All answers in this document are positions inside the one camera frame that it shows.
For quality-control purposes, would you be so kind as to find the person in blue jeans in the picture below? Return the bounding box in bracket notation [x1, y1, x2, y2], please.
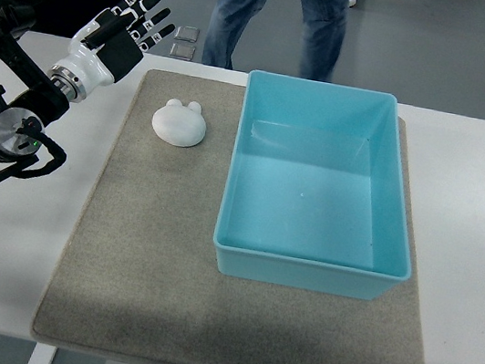
[201, 0, 349, 82]

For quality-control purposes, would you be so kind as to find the lower metal floor plate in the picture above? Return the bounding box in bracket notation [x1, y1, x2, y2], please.
[170, 42, 196, 61]

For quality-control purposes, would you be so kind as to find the grey felt mat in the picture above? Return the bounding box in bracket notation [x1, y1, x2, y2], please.
[31, 69, 424, 364]

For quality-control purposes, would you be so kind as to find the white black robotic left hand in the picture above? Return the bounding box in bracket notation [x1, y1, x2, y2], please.
[47, 0, 176, 103]

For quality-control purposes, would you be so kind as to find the upper metal floor plate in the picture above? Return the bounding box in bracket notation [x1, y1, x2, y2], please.
[174, 26, 200, 43]

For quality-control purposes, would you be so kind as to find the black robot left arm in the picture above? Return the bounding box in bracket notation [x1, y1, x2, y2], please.
[0, 5, 73, 182]

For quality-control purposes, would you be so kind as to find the metal floor plate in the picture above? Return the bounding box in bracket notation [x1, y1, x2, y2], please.
[174, 26, 200, 43]
[170, 42, 196, 61]

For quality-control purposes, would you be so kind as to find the white bear head toy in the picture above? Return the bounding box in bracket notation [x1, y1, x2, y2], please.
[151, 99, 207, 148]

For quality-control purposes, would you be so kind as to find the light blue plastic box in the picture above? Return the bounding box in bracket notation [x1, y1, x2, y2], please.
[213, 70, 412, 300]

